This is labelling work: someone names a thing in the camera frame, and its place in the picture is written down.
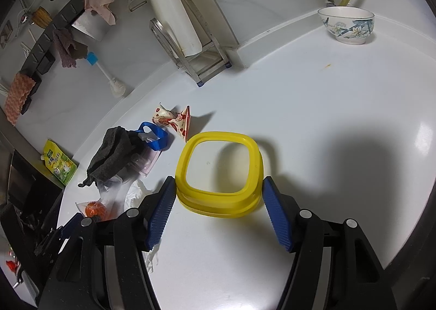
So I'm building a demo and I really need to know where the yellow plastic lid ring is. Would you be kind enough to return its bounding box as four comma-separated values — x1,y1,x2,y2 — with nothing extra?
174,130,265,219

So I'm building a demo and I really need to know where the dark mauve hanging cloth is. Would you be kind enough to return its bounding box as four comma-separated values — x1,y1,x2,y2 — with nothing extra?
53,28,88,68

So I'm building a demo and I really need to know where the white floral ceramic bowl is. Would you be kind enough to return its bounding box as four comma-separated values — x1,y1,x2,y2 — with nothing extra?
318,7,375,45

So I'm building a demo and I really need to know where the white tissue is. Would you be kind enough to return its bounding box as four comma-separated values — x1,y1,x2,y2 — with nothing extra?
123,178,161,273

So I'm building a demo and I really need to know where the white cutting board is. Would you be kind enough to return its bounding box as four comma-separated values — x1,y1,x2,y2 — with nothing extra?
150,0,202,57

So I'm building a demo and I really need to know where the green yellow refill pouch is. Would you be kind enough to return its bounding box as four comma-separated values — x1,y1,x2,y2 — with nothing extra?
41,139,78,186

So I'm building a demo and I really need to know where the wooden brush bundle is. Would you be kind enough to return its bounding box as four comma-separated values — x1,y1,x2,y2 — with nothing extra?
31,7,53,29

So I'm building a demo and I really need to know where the steel cutting board rack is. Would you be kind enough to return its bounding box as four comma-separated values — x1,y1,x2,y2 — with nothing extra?
149,0,232,87

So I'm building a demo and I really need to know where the steel cleaver blade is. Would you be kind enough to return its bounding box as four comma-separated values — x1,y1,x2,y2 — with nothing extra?
72,11,111,41

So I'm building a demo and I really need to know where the orange patterned dish cloth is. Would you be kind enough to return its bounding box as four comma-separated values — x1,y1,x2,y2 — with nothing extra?
4,71,35,126

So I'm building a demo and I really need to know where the black cloth with blue strap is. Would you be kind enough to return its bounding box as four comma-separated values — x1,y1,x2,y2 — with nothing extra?
78,122,168,188

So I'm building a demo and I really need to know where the black stove range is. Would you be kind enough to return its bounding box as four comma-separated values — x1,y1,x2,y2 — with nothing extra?
1,146,64,259

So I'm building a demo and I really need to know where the black wall rail rack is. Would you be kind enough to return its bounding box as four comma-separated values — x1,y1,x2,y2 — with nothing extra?
22,0,86,77

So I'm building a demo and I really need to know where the red white snack wrapper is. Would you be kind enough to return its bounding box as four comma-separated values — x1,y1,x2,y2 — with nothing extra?
152,104,191,142

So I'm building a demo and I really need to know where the clear cup with orange residue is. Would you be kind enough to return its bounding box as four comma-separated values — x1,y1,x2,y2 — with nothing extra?
75,190,117,221

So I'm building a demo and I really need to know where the blue white bottle brush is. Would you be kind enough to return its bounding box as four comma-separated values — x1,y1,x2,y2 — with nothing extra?
86,52,126,98

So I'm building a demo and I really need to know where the wall power socket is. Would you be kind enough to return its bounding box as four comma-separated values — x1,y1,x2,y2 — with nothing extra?
0,20,13,49

